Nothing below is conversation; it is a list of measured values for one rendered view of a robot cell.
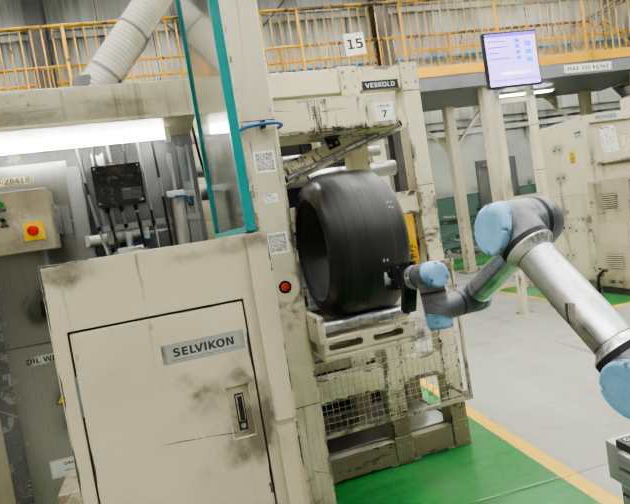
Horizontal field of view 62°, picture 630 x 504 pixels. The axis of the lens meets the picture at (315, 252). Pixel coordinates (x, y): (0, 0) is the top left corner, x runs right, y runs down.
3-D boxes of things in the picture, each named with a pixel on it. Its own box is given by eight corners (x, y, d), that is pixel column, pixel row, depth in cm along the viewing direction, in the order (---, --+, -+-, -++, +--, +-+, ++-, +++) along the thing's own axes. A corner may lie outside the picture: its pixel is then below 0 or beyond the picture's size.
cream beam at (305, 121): (266, 138, 210) (260, 102, 209) (254, 150, 234) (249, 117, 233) (401, 124, 227) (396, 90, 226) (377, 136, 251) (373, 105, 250)
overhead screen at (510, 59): (489, 89, 522) (482, 33, 519) (487, 90, 527) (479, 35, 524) (542, 83, 534) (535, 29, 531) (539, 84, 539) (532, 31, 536)
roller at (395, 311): (316, 321, 186) (318, 333, 186) (320, 322, 182) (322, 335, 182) (404, 302, 196) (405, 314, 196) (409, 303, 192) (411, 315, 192)
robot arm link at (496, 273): (566, 181, 126) (468, 287, 164) (533, 186, 121) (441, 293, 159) (596, 218, 120) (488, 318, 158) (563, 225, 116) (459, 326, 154)
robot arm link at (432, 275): (429, 292, 144) (423, 262, 145) (412, 294, 155) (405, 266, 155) (454, 286, 147) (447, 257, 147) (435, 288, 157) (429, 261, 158)
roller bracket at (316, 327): (320, 346, 178) (315, 318, 178) (291, 329, 216) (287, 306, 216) (329, 344, 179) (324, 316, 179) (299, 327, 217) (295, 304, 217)
